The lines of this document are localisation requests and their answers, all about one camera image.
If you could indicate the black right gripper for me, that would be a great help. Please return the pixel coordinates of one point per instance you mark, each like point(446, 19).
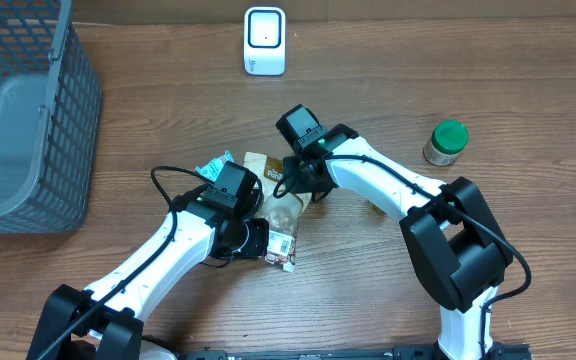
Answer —
point(296, 183)

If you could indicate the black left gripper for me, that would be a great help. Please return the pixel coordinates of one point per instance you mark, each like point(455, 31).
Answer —
point(257, 245)

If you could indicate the brown snack pouch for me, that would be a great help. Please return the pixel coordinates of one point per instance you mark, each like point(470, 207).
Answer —
point(282, 213)

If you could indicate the teal white wipes packet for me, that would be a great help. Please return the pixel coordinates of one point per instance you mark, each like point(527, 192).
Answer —
point(213, 168)

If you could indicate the yellow liquid bottle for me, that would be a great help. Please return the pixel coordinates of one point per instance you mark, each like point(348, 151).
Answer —
point(376, 208)

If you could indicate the green lid jar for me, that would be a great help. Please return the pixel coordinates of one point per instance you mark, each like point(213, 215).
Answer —
point(446, 142)

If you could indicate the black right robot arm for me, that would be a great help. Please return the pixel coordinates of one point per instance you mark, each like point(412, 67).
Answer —
point(456, 247)

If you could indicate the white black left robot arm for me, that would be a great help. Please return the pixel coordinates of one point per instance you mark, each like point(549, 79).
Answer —
point(106, 320)

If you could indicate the white barcode scanner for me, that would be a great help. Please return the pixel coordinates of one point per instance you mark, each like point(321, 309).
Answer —
point(264, 52)

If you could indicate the grey plastic mesh basket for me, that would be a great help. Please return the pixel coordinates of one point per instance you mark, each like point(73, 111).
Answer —
point(50, 112)

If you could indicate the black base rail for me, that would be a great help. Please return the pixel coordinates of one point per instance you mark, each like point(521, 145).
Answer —
point(399, 352)

